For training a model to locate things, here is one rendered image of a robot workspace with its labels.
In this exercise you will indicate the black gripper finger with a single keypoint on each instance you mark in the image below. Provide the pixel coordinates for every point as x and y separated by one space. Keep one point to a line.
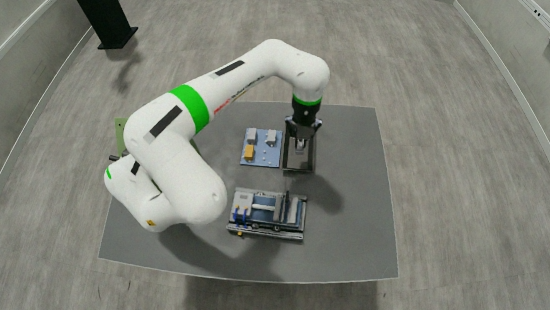
288 121
318 124

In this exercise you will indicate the yellow-orange block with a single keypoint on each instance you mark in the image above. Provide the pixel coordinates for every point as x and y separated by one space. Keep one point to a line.
249 151

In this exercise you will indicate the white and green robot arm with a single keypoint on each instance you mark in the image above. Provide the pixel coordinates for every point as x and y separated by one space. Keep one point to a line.
157 133

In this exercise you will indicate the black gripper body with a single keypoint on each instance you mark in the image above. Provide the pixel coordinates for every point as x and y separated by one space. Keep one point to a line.
303 119

